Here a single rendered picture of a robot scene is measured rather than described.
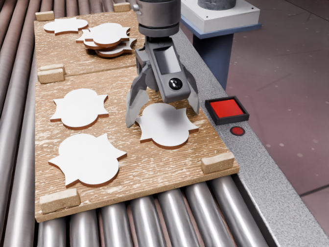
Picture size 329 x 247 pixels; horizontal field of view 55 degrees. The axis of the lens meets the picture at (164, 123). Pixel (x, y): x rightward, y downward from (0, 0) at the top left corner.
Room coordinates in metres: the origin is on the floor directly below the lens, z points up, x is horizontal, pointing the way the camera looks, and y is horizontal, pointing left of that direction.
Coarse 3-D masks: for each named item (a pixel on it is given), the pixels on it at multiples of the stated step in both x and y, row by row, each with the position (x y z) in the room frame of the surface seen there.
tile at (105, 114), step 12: (72, 96) 0.60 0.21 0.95; (84, 96) 0.60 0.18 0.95; (96, 96) 0.60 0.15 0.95; (60, 108) 0.55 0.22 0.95; (72, 108) 0.55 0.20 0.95; (84, 108) 0.55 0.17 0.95; (96, 108) 0.55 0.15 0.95; (60, 120) 0.52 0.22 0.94; (72, 120) 0.51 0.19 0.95; (84, 120) 0.51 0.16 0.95; (96, 120) 0.52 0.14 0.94
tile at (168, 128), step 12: (156, 108) 0.55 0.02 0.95; (168, 108) 0.55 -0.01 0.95; (144, 120) 0.51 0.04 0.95; (156, 120) 0.51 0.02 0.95; (168, 120) 0.51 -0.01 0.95; (180, 120) 0.51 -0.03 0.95; (144, 132) 0.47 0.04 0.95; (156, 132) 0.47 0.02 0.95; (168, 132) 0.47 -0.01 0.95; (180, 132) 0.47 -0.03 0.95; (192, 132) 0.48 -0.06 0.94; (156, 144) 0.44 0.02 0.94; (168, 144) 0.44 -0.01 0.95; (180, 144) 0.44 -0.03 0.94
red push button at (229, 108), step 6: (216, 102) 0.60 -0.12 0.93; (222, 102) 0.60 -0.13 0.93; (228, 102) 0.60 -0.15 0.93; (234, 102) 0.60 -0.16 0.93; (216, 108) 0.57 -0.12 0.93; (222, 108) 0.57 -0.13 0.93; (228, 108) 0.57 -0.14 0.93; (234, 108) 0.57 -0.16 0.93; (216, 114) 0.55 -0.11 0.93; (222, 114) 0.55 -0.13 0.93; (228, 114) 0.55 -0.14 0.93; (234, 114) 0.55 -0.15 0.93; (240, 114) 0.55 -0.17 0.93
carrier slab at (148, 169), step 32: (64, 96) 0.61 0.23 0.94; (160, 96) 0.61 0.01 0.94; (64, 128) 0.50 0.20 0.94; (96, 128) 0.50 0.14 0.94; (128, 128) 0.50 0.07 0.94; (128, 160) 0.41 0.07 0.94; (160, 160) 0.41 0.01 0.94; (192, 160) 0.41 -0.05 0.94; (96, 192) 0.33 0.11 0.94; (128, 192) 0.33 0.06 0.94
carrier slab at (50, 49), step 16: (80, 16) 1.11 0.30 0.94; (96, 16) 1.11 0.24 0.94; (112, 16) 1.11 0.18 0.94; (128, 16) 1.11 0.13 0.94; (80, 32) 0.97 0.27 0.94; (48, 48) 0.86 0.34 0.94; (64, 48) 0.86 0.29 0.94; (80, 48) 0.86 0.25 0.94; (48, 64) 0.76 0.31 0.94; (64, 64) 0.76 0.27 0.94; (80, 64) 0.76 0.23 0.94; (96, 64) 0.76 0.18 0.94; (112, 64) 0.76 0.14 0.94; (128, 64) 0.76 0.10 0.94
